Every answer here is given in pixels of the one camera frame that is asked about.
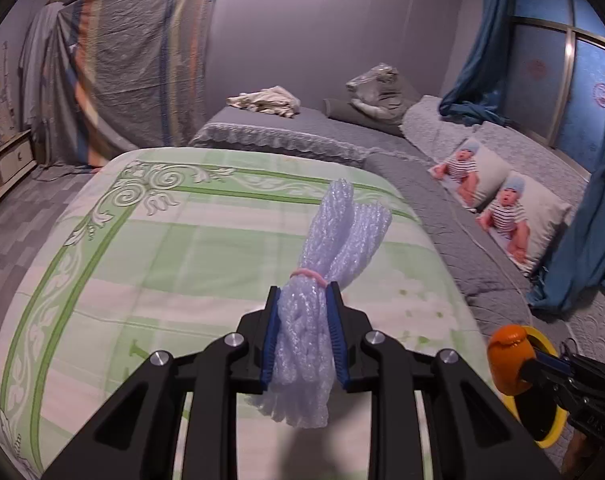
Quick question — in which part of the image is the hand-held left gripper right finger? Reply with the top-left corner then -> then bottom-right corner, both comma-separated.
326,281 -> 563,480

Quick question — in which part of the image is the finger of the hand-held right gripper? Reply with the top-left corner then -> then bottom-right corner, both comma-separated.
529,349 -> 575,373
519,360 -> 568,390

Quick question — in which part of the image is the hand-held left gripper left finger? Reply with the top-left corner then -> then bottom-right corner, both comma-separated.
41,285 -> 283,480

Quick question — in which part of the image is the pale purple foam net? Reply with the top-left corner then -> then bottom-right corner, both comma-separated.
255,178 -> 393,429

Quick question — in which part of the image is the yellow bin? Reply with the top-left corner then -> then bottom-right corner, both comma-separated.
502,326 -> 570,448

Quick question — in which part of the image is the blue curtain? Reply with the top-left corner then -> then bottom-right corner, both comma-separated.
527,60 -> 605,313
439,0 -> 515,126

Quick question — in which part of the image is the green patterned blanket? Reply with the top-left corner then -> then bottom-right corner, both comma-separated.
0,147 -> 493,480

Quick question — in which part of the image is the baby print pillow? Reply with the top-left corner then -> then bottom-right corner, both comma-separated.
431,137 -> 513,211
476,171 -> 573,276

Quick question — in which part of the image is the dark grey pillow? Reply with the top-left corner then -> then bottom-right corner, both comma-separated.
323,98 -> 405,137

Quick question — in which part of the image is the beige crumpled cloth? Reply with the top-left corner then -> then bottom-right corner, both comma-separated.
226,86 -> 302,120

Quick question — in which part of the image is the grey folded cloth pile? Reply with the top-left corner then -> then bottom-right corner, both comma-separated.
345,63 -> 423,123

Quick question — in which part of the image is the frosted window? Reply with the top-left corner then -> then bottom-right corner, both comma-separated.
502,0 -> 605,161

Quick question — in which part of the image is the striped grey hanging sheet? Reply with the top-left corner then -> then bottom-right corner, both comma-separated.
45,0 -> 218,168

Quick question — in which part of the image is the white low cabinet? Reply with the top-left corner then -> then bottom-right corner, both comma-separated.
0,130 -> 36,216

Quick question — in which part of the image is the white hanging cloth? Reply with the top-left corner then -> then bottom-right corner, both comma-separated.
20,2 -> 66,126

